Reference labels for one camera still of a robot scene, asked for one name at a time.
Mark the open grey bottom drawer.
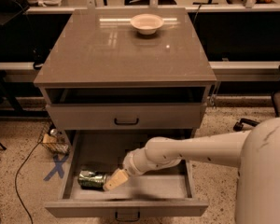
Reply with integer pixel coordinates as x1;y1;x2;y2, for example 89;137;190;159
45;131;208;222

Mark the black wire basket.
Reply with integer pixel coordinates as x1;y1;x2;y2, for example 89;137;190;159
38;121;70;155

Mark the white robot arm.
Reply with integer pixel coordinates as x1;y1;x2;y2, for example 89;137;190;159
104;118;280;224

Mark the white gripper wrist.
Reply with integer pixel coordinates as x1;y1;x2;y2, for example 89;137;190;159
103;148;149;191

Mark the white paper bowl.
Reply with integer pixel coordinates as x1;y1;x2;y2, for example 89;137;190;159
130;14;164;35

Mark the black floor cable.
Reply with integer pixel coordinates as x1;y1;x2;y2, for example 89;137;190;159
14;142;43;224

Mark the crushed green soda can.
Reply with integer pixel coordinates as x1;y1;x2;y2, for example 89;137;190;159
77;170;107;189

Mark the grey drawer cabinet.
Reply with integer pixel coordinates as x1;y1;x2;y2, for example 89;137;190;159
35;7;216;141

